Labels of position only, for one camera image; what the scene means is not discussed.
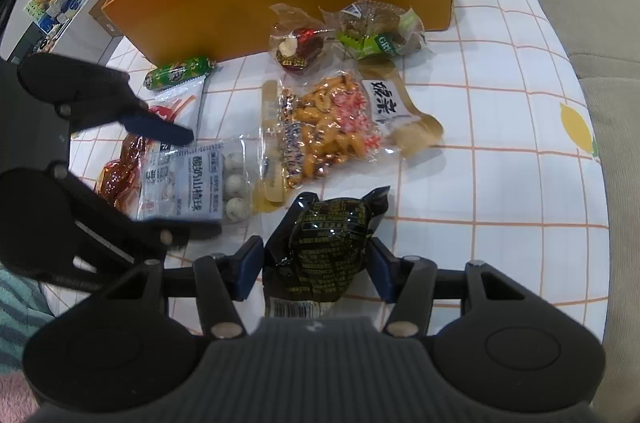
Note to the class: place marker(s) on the white hawthorn ball packet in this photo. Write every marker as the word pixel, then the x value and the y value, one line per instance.
pixel 200 178

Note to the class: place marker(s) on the green wrapped cake packet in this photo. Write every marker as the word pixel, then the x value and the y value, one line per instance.
pixel 370 25

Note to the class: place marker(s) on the white sideboard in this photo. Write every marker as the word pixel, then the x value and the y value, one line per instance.
pixel 82 40

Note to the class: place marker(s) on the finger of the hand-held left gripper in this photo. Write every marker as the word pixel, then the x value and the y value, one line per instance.
pixel 192 230
pixel 160 129

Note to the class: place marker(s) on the clear orange peanut packet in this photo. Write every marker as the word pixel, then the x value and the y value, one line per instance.
pixel 325 123

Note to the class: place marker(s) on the teal striped cloth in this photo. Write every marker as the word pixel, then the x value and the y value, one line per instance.
pixel 22 313

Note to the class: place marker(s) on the green sausage stick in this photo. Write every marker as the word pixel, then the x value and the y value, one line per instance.
pixel 180 72

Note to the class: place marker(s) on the white checked tablecloth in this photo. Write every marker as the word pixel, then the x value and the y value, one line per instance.
pixel 500 178

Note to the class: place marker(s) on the clear red strip packet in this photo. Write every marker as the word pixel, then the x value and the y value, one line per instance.
pixel 182 103

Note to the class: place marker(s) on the red-brown glossy snack packet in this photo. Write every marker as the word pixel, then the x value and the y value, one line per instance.
pixel 117 175

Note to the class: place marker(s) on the brown packet with white label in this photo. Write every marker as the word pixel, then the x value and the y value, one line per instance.
pixel 390 103

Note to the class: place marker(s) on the black snack packet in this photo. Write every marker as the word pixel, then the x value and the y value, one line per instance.
pixel 325 243

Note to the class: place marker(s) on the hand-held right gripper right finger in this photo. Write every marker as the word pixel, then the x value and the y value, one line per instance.
pixel 380 273

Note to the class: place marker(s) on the clear date walnut packet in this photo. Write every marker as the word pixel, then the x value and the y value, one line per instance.
pixel 295 48

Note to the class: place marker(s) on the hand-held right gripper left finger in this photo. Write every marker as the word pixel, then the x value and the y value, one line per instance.
pixel 247 270

